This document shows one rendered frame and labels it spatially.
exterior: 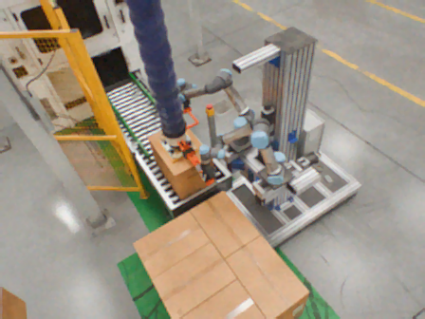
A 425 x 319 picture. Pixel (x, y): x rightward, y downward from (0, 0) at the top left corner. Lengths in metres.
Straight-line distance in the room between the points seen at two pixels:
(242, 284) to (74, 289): 1.78
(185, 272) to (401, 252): 2.13
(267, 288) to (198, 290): 0.54
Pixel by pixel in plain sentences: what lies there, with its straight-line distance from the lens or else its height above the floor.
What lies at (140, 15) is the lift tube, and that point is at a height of 2.27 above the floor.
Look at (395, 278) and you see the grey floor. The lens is 3.73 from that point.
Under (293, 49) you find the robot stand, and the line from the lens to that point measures 2.32.
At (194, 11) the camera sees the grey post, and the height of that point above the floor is 0.85.
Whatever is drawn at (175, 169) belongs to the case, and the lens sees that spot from 3.02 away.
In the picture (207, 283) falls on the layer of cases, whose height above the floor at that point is 0.54.
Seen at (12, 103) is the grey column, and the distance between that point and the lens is 2.88.
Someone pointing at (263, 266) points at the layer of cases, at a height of 0.54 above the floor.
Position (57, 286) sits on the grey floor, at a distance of 3.94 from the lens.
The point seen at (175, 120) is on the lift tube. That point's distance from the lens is 2.85.
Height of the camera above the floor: 3.23
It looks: 49 degrees down
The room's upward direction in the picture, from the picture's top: 9 degrees counter-clockwise
